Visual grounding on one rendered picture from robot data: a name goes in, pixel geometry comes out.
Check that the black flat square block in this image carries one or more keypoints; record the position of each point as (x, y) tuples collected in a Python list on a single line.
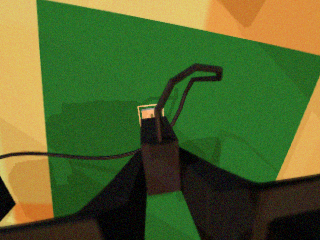
[(7, 202)]

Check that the green board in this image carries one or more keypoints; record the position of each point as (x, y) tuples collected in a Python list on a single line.
[(103, 71)]

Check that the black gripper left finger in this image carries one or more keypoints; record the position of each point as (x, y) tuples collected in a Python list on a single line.
[(117, 212)]

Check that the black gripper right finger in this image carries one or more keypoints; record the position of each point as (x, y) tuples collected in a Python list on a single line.
[(225, 206)]

